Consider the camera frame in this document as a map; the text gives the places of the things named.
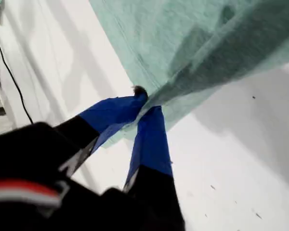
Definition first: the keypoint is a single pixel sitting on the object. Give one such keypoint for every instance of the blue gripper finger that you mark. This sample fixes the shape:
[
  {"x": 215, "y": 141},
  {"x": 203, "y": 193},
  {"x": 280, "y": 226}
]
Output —
[
  {"x": 151, "y": 149},
  {"x": 110, "y": 113}
]

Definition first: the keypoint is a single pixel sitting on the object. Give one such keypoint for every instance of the pale green T-shirt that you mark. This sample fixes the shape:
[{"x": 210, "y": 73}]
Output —
[{"x": 159, "y": 36}]

